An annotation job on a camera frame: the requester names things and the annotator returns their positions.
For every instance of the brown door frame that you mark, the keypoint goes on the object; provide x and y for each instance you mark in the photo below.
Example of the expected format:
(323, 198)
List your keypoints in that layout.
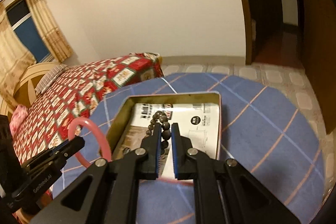
(248, 31)

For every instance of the blue plaid tablecloth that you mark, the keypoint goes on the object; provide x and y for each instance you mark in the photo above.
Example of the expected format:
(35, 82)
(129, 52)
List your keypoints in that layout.
(261, 129)

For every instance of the pink metal tin box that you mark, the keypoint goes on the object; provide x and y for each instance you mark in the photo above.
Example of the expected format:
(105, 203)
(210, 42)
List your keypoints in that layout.
(198, 116)

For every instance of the beige curtain left panel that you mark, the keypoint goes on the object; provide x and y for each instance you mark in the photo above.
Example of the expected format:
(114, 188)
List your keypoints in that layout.
(15, 59)

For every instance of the pink bangle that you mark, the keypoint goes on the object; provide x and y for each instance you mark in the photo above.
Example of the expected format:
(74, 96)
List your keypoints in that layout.
(94, 139)

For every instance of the striped pillow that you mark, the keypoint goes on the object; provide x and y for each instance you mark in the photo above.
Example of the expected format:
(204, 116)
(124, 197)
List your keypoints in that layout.
(49, 78)

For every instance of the beige curtain right panel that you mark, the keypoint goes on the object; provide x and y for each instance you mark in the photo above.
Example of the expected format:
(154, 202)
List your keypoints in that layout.
(49, 30)

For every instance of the dark window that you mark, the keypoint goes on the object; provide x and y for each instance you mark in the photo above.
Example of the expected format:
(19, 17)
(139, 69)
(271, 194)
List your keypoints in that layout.
(23, 25)

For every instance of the red patterned bedspread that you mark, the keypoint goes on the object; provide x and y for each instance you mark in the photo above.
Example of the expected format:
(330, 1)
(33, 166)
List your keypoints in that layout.
(76, 93)

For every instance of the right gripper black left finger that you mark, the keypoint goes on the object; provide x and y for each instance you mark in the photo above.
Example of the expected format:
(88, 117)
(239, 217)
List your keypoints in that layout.
(107, 192)

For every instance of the pink pillow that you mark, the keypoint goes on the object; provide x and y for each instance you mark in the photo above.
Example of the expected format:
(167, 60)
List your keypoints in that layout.
(18, 117)

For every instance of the cream wooden headboard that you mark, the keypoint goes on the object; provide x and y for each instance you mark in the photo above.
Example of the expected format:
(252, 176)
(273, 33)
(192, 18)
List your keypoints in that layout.
(24, 92)

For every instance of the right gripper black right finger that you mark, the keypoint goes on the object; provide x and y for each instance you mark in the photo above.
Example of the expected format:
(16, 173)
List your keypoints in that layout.
(224, 191)

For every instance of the beige curtain panel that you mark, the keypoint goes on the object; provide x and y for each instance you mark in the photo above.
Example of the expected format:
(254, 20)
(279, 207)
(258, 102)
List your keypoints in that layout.
(49, 30)
(15, 59)

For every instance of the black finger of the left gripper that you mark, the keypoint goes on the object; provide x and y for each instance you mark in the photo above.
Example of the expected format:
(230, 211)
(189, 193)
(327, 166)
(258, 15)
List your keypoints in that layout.
(56, 156)

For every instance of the brown wooden door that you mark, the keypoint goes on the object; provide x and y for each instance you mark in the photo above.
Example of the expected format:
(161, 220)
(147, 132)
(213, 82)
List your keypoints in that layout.
(318, 55)

